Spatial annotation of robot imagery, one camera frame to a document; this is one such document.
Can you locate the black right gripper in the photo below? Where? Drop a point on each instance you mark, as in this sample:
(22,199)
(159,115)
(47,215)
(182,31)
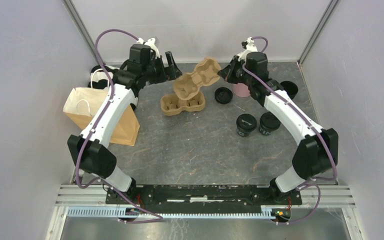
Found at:
(227,73)

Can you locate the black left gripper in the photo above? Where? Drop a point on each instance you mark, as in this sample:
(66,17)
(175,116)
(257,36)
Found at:
(171,72)

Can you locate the brown cardboard cup carrier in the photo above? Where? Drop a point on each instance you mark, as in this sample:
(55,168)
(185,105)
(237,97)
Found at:
(204,74)

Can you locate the black paper coffee cup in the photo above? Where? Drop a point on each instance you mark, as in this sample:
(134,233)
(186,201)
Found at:
(243,133)

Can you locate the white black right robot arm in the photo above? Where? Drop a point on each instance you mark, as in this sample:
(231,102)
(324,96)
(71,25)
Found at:
(317,147)

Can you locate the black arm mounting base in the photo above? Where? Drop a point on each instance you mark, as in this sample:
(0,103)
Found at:
(211,199)

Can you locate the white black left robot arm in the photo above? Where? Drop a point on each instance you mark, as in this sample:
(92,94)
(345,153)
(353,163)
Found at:
(89,150)

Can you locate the pink stirrer holder cup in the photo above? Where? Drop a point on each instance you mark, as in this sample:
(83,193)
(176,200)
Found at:
(241,90)

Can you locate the black plastic cup lid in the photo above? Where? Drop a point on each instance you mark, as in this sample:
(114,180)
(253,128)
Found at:
(223,95)

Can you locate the black white striped cloth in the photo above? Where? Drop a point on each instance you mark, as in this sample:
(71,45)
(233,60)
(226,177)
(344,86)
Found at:
(98,77)

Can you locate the brown paper bag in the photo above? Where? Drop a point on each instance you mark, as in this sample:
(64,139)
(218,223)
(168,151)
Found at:
(83,103)

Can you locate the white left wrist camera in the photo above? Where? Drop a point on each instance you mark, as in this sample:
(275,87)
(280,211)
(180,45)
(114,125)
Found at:
(152,43)

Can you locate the slotted aluminium cable rail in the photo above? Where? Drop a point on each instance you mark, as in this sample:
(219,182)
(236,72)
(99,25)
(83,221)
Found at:
(122,212)

